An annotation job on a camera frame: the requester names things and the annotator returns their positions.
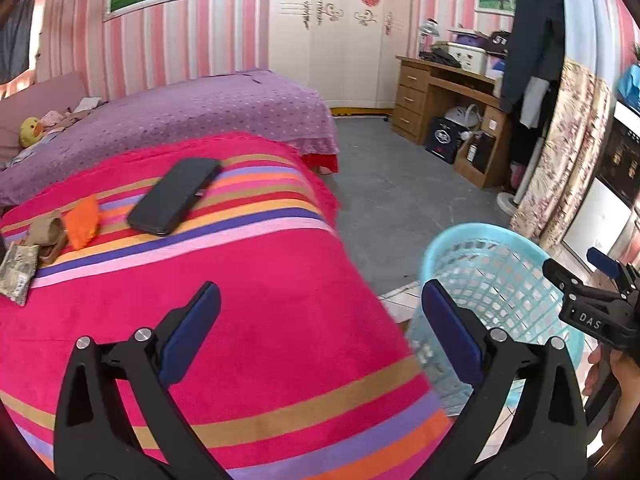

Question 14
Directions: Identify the printed paper bag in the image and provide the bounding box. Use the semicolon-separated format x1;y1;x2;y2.
0;242;39;307

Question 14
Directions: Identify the person's right hand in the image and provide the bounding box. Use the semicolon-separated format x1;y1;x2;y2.
581;344;640;441

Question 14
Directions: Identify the light blue laundry basket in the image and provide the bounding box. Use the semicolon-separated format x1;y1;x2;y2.
406;223;585;416

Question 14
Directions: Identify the white fan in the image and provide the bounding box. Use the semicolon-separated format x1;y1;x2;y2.
496;134;544;217

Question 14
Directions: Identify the floral curtain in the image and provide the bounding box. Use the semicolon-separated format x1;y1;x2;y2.
510;58;615;250

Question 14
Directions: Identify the black box under desk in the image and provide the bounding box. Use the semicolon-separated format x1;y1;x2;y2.
424;117;465;165

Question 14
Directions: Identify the brown cardboard cup sleeve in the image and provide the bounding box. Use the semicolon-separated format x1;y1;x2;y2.
24;214;68;264

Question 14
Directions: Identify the orange plastic wrapper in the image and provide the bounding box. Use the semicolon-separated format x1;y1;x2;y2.
63;196;101;250

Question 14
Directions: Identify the pink striped blanket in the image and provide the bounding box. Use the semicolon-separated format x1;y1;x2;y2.
1;133;450;479

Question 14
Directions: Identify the hanging dark jacket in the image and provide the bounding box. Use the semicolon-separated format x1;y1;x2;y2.
499;0;566;114

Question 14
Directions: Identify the black notebook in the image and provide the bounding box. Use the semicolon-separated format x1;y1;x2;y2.
127;157;222;236

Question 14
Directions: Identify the wooden desk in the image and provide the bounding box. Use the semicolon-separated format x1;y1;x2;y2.
390;56;511;188

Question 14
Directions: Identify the white storage box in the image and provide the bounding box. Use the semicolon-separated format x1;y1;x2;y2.
447;41;487;76

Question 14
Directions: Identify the yellow duck plush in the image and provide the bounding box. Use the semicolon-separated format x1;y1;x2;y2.
20;117;43;148

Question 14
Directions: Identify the white wardrobe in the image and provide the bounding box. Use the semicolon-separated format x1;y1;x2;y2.
269;0;411;110

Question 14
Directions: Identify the pink headboard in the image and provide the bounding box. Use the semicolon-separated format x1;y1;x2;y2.
0;72;88;162

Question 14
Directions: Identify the purple dotted bedspread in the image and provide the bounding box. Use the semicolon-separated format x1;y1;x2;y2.
1;70;338;207

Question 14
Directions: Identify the dark window curtain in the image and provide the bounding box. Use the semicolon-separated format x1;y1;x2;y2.
0;0;35;84

